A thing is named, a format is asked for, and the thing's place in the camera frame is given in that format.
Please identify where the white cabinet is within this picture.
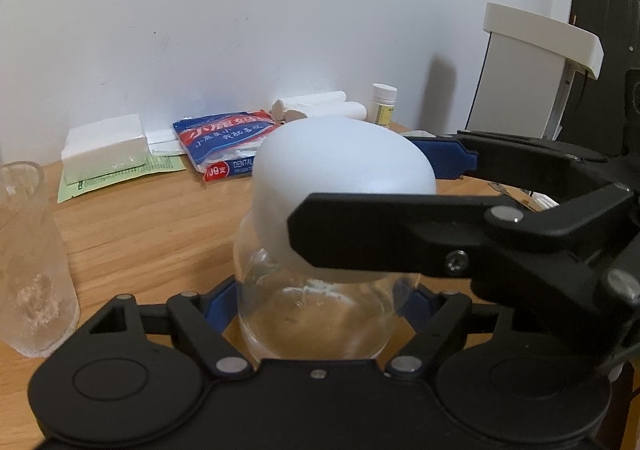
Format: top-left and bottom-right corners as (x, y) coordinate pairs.
(465, 3), (604, 139)

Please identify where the blue dental flosser bag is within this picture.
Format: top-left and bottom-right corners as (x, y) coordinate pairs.
(172, 110), (280, 184)

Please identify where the white pill bottle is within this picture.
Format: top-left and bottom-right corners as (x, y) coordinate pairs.
(369, 83), (397, 127)

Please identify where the green paper sheet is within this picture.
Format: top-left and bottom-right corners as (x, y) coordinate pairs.
(56, 155), (186, 203)

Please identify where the white folded paper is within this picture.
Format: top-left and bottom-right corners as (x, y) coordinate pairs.
(145, 129), (183, 157)

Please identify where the frosted clear plastic cup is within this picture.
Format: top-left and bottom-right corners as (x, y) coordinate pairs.
(1, 161), (80, 357)

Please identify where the white round jar lid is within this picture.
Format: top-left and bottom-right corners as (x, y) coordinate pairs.
(250, 117), (437, 283)

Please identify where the white tissue stack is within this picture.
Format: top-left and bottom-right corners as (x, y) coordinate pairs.
(61, 114), (149, 185)

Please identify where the clear glass jar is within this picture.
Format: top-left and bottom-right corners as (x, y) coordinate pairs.
(233, 214), (419, 361)

